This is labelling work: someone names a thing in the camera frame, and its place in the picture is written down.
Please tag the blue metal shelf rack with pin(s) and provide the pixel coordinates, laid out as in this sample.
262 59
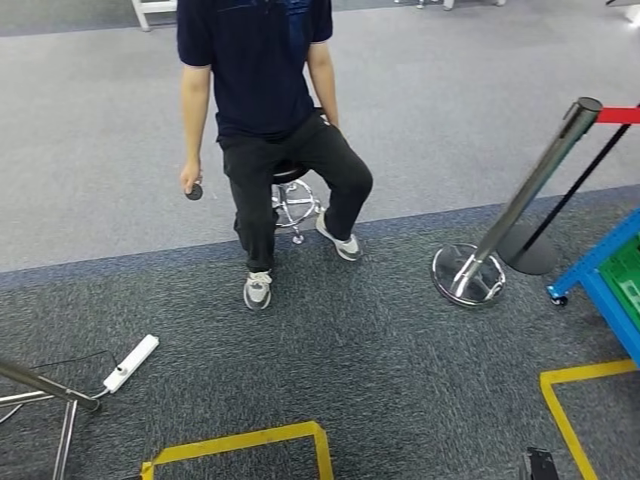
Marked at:
600 255

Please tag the steel workbench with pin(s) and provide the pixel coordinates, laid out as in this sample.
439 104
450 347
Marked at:
50 387

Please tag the black round stool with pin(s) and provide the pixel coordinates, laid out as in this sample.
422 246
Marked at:
290 173

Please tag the person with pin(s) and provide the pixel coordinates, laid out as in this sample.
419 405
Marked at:
260 66

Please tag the white power strip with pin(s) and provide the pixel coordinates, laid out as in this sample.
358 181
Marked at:
132 363

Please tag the yellow floor tape square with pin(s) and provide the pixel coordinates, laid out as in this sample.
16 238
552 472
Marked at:
550 397

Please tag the green plastic crate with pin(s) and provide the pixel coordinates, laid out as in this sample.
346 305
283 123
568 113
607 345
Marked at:
623 285

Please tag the red barrier belt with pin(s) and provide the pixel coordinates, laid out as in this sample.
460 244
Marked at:
620 115

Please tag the black stanchion post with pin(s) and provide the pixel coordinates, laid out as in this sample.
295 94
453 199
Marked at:
525 252

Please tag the chrome stanchion post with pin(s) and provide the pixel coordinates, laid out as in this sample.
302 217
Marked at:
530 185

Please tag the white table frame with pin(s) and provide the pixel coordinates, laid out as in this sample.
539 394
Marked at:
141 16

